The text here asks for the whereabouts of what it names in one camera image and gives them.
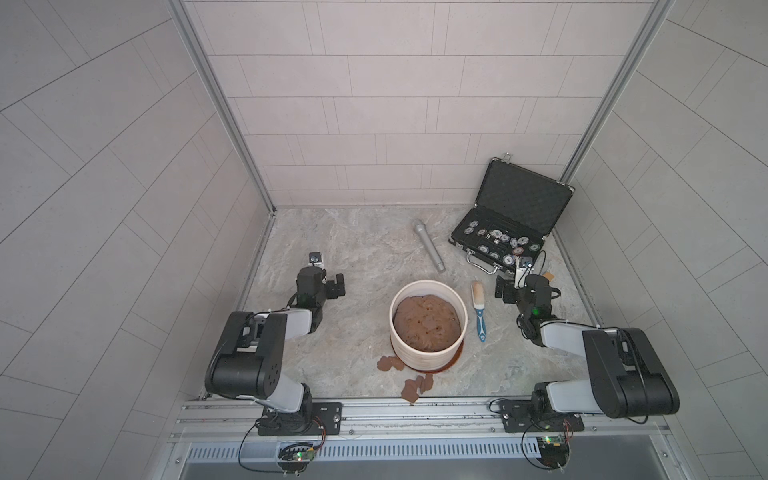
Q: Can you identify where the white scrub brush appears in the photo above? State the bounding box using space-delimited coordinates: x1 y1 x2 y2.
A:
471 281 487 342

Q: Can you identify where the white ceramic pot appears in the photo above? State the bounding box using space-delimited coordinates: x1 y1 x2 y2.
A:
388 280 468 373

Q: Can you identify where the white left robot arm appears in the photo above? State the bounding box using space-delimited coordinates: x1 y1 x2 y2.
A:
204 265 346 414

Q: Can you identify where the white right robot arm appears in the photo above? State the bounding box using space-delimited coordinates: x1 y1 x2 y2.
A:
495 274 680 423

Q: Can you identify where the brown dried mud filling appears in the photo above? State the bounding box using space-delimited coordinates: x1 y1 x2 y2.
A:
393 295 462 352

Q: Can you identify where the brown mud flake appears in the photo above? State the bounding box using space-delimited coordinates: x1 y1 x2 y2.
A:
377 356 393 372
419 373 434 394
400 379 420 404
390 356 405 371

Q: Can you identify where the orange saucer under pot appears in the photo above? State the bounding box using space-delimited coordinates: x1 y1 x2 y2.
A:
391 341 465 373

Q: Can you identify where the black poker chip case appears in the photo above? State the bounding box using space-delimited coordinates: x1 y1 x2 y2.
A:
449 155 575 277

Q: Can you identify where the silver microphone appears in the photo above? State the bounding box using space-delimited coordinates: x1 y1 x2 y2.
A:
413 220 446 272

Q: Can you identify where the left circuit board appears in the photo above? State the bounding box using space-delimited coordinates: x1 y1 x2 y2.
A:
278 442 318 463

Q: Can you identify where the circuit board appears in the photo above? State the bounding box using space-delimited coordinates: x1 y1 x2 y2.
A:
536 436 570 470
278 442 318 463

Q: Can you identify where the right circuit board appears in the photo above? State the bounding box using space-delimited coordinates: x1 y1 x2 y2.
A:
536 436 570 470

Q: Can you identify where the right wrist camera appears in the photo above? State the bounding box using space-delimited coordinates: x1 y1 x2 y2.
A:
514 256 534 289

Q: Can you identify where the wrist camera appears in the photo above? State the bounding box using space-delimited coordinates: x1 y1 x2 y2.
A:
308 252 324 269
514 256 534 289

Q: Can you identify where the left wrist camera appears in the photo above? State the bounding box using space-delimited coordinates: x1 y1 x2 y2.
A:
308 252 324 269

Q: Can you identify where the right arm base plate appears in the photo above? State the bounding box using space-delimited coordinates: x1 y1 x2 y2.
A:
488 398 585 433

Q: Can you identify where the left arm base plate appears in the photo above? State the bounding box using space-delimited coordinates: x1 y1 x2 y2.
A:
257 401 343 436

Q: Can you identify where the aluminium frame rail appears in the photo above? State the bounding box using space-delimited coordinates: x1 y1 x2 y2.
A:
148 397 692 479

